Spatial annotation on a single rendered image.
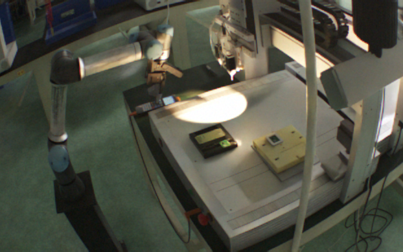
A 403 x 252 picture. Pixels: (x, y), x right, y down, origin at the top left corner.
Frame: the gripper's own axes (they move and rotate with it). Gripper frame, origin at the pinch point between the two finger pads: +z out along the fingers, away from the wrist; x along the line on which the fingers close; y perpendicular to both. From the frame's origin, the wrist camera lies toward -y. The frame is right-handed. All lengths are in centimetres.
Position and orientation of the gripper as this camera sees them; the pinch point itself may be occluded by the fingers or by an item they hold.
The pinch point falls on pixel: (157, 99)
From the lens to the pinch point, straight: 174.1
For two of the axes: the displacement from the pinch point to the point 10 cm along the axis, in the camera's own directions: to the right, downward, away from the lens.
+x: 3.2, 5.2, -7.9
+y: -9.4, 0.4, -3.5
